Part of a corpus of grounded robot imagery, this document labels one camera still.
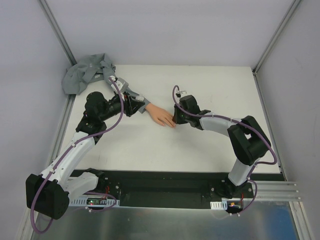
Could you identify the aluminium frame post left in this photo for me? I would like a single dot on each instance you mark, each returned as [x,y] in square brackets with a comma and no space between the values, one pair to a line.
[57,31]

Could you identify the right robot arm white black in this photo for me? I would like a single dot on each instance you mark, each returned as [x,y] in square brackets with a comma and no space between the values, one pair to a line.
[244,139]

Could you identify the aluminium frame post right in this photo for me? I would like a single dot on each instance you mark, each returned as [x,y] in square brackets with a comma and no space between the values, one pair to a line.
[292,9]

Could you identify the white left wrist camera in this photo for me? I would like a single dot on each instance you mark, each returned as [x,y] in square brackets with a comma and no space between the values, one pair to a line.
[118,83]

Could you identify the white cable duct right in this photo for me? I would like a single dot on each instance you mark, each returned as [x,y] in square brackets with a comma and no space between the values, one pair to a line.
[219,205]

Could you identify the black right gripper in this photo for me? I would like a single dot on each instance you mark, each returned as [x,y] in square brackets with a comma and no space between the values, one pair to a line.
[178,118]

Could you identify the grey shirt with sleeve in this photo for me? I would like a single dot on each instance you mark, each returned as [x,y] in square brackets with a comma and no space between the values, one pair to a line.
[90,69]

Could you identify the clear nail polish bottle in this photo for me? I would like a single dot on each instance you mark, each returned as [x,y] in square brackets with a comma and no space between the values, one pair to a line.
[139,98]

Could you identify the white cable duct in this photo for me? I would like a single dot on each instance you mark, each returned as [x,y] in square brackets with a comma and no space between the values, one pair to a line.
[94,202]
[219,205]

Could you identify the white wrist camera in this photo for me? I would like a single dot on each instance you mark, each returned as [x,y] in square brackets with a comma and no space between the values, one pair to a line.
[181,93]
[118,83]

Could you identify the mannequin hand with pink nails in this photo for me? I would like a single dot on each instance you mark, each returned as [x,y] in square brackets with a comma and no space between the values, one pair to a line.
[160,116]

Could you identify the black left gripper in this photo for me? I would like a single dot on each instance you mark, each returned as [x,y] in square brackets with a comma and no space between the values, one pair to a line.
[130,105]

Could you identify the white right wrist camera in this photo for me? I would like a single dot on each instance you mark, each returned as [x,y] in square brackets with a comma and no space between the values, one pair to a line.
[181,93]

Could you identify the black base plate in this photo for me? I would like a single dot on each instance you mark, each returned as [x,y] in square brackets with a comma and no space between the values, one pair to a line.
[163,189]

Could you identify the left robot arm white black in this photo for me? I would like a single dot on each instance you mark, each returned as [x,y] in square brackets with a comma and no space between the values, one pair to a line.
[51,192]

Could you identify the aluminium frame post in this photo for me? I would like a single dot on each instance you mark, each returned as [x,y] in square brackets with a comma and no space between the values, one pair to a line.
[57,31]
[292,9]

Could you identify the white cable duct left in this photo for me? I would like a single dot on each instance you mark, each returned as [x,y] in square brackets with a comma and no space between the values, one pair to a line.
[94,202]

